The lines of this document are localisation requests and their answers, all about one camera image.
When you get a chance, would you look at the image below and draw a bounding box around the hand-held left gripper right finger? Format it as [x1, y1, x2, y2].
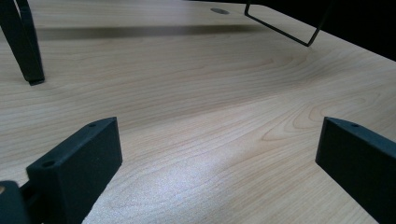
[315, 117, 396, 224]

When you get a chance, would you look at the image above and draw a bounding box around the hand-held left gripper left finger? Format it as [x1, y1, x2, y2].
[26, 117, 123, 224]

